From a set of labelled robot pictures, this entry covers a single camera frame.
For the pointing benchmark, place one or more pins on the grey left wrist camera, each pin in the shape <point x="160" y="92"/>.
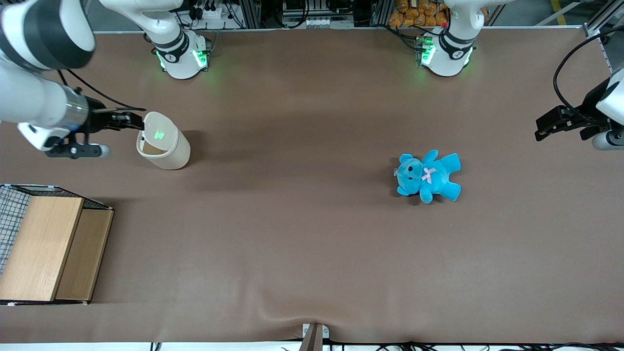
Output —
<point x="608" y="140"/>

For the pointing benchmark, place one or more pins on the wooden shelf rack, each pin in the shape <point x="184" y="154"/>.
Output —
<point x="48" y="248"/>

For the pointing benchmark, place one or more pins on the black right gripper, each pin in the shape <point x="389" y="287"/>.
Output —
<point x="96" y="120"/>

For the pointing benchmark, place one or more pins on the blue teddy bear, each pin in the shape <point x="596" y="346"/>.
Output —
<point x="426" y="175"/>

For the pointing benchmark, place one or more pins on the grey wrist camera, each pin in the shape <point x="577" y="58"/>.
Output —
<point x="78" y="150"/>
<point x="608" y="140"/>

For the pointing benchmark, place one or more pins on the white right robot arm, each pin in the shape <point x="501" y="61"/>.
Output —
<point x="39" y="58"/>

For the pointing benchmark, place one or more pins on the cream lidded trash can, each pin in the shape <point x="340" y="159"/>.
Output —
<point x="170" y="151"/>

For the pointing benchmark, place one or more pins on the brown table mat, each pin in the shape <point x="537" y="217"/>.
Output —
<point x="312" y="219"/>

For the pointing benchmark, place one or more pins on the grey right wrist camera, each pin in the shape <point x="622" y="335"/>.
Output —
<point x="78" y="150"/>

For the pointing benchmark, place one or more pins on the orange plush toys pile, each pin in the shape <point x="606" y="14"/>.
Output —
<point x="417" y="13"/>

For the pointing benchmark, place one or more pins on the metal table clamp bracket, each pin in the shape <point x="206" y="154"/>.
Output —
<point x="315" y="336"/>

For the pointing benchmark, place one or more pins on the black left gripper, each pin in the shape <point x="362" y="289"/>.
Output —
<point x="587" y="115"/>

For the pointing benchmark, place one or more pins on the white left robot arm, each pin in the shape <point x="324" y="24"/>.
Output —
<point x="451" y="48"/>

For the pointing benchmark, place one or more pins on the white power strip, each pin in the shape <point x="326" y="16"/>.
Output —
<point x="209" y="12"/>

